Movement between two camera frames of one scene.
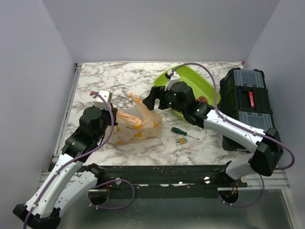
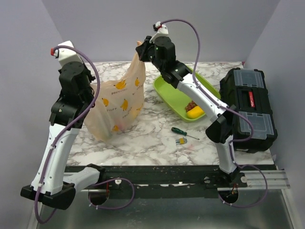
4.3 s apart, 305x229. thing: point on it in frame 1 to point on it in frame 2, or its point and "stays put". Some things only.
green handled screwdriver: x=176 y=130 stays put
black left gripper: x=116 y=110 to x=92 y=78
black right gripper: x=156 y=93 to x=142 y=49
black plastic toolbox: x=243 y=95 stays put
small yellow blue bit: x=182 y=140 stays put
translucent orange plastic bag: x=136 y=123 to x=120 y=102
